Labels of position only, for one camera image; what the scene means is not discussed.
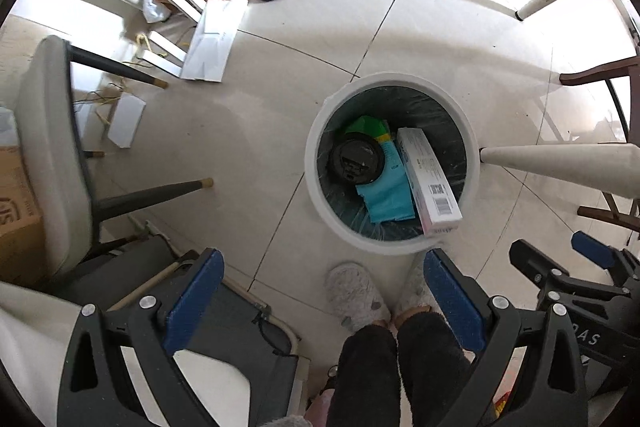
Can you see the white flat cardboard pieces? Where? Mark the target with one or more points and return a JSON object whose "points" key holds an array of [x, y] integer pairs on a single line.
{"points": [[212, 42]]}

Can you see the pale padded chair black legs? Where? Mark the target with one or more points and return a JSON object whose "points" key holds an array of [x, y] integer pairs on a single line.
{"points": [[55, 157]]}

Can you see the white round trash bin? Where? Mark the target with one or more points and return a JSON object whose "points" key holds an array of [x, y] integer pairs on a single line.
{"points": [[320, 189]]}

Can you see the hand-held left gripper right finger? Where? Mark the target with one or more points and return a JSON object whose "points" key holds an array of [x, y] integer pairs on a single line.
{"points": [[452, 297]]}

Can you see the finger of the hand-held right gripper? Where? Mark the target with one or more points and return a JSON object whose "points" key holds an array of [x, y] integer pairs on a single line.
{"points": [[530, 262], [592, 252]]}

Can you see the small white paper bag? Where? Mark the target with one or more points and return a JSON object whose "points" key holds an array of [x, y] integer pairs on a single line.
{"points": [[125, 119]]}

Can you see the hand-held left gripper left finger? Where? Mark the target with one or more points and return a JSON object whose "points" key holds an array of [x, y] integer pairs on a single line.
{"points": [[197, 297]]}

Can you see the green teal plastic bag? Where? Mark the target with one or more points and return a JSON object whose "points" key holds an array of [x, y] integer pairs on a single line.
{"points": [[387, 199]]}

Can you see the brown plastic chair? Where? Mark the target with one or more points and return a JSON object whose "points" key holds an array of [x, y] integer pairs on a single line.
{"points": [[600, 74]]}

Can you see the grey fuzzy slipper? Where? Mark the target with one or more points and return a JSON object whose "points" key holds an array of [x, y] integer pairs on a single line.
{"points": [[355, 294], [415, 292]]}

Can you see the long white carton box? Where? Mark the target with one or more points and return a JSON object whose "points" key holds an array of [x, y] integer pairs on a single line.
{"points": [[427, 177]]}

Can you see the black round lid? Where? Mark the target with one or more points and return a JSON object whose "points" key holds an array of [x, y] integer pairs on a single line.
{"points": [[355, 157]]}

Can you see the person's dark fuzzy pants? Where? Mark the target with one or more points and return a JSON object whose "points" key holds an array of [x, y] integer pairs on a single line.
{"points": [[370, 372]]}

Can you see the cardboard box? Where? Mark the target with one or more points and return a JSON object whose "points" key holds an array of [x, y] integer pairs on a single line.
{"points": [[17, 227]]}

